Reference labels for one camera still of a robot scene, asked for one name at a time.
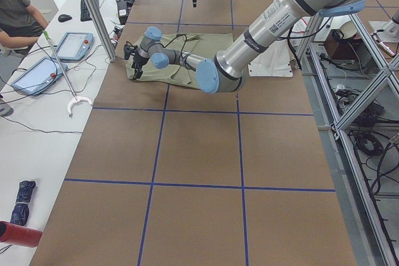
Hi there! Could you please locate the aluminium frame post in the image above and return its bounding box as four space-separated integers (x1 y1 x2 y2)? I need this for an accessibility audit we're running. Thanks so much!
84 0 116 63

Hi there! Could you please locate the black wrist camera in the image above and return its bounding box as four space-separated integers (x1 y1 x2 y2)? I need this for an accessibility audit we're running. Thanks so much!
123 41 138 60

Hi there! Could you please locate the black computer mouse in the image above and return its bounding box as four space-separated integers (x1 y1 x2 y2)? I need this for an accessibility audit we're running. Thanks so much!
57 14 72 23

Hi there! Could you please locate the red cylinder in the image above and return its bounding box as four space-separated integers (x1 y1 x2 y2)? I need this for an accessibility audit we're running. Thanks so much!
1 221 42 248

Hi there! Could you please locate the aluminium frame rail structure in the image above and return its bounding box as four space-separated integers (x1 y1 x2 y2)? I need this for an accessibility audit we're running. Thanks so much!
294 5 398 265

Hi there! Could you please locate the black keyboard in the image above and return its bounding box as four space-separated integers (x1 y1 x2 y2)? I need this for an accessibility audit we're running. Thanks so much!
80 0 99 22

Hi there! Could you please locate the near blue teach pendant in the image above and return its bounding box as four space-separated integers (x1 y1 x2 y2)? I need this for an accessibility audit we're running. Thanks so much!
11 57 68 96

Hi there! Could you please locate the black power adapter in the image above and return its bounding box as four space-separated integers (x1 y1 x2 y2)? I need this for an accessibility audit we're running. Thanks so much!
116 0 128 25

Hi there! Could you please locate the person in dark shirt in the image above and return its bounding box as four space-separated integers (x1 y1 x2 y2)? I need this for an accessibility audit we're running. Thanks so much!
1 0 49 55

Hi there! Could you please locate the far blue teach pendant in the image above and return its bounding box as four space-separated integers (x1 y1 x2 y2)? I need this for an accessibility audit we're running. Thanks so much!
56 32 94 62

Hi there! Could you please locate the folded dark blue umbrella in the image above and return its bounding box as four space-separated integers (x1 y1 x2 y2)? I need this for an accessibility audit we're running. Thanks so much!
10 181 36 226

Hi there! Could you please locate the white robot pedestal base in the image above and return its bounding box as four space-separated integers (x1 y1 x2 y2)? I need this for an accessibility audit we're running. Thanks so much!
246 0 297 78

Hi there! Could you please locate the olive green long-sleeve shirt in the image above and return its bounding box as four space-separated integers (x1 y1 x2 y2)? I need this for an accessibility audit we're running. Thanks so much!
138 32 233 90

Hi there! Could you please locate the reacher grabber stick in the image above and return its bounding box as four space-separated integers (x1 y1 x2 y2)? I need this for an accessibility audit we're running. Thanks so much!
43 31 93 118

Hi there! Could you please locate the blue teach pendant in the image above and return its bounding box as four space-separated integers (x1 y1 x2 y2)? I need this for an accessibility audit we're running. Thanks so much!
56 32 94 62
11 57 68 96

